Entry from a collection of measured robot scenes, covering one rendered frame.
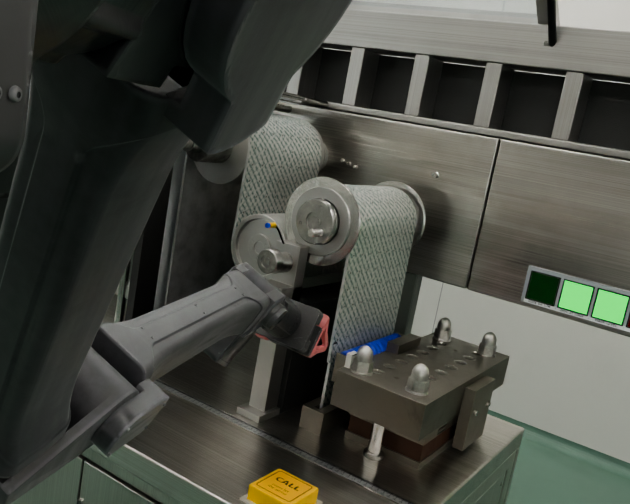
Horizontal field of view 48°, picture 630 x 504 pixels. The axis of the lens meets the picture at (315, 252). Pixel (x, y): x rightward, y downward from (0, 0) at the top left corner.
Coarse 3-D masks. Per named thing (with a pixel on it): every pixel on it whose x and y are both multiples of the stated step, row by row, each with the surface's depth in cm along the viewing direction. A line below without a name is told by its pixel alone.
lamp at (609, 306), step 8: (600, 296) 124; (608, 296) 123; (616, 296) 123; (624, 296) 122; (600, 304) 124; (608, 304) 123; (616, 304) 123; (624, 304) 122; (600, 312) 124; (608, 312) 124; (616, 312) 123; (624, 312) 122; (608, 320) 124; (616, 320) 123
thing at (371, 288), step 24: (360, 264) 119; (384, 264) 126; (360, 288) 121; (384, 288) 129; (336, 312) 117; (360, 312) 123; (384, 312) 132; (336, 336) 118; (360, 336) 126; (384, 336) 134
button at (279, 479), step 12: (264, 480) 96; (276, 480) 96; (288, 480) 97; (300, 480) 97; (252, 492) 94; (264, 492) 93; (276, 492) 93; (288, 492) 94; (300, 492) 94; (312, 492) 95
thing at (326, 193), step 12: (312, 192) 117; (324, 192) 115; (336, 192) 114; (300, 204) 118; (336, 204) 114; (348, 216) 113; (348, 228) 113; (300, 240) 119; (336, 240) 115; (312, 252) 117; (324, 252) 116
